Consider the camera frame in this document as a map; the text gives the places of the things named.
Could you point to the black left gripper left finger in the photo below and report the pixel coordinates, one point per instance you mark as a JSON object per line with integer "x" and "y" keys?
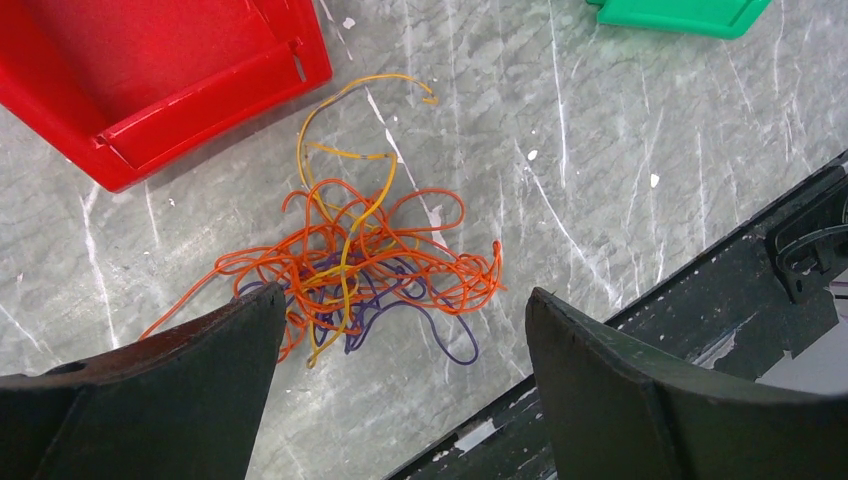
{"x": 185, "y": 403}

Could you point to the red plastic bin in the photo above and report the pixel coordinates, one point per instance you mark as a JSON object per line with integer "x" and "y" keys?
{"x": 122, "y": 88}

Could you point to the green plastic bin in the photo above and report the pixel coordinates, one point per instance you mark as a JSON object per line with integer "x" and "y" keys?
{"x": 723, "y": 19}

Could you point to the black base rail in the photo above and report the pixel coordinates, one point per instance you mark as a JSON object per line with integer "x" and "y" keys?
{"x": 768, "y": 291}

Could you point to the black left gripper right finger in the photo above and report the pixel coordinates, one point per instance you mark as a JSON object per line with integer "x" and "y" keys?
{"x": 618, "y": 408}

